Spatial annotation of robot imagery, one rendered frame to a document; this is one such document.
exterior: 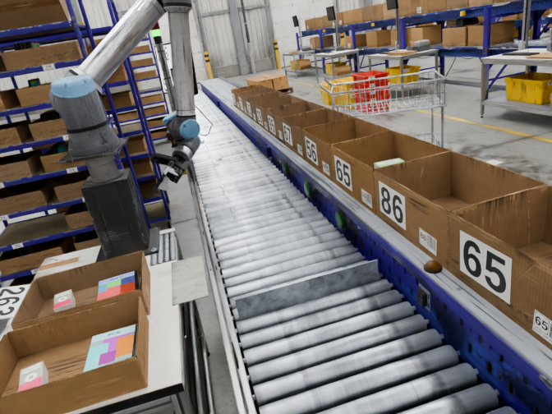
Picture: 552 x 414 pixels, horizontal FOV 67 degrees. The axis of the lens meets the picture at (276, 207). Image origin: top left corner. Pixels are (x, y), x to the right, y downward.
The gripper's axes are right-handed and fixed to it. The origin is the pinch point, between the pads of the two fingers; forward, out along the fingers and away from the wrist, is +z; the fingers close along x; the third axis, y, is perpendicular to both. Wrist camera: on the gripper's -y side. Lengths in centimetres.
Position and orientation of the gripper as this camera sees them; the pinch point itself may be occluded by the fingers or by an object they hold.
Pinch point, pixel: (157, 183)
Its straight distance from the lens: 190.5
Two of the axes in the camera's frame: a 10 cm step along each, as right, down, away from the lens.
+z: -2.5, 6.8, -6.9
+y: 8.2, 5.3, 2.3
